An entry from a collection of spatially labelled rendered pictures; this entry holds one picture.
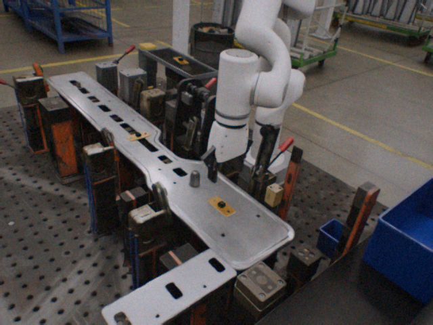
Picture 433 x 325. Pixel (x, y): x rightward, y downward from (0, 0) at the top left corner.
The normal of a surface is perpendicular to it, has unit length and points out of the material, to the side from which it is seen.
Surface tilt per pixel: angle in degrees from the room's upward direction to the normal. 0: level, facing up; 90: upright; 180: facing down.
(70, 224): 0
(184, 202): 0
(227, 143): 90
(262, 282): 0
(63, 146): 90
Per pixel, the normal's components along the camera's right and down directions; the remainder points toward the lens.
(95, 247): 0.08, -0.83
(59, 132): 0.64, 0.47
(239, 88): -0.16, 0.50
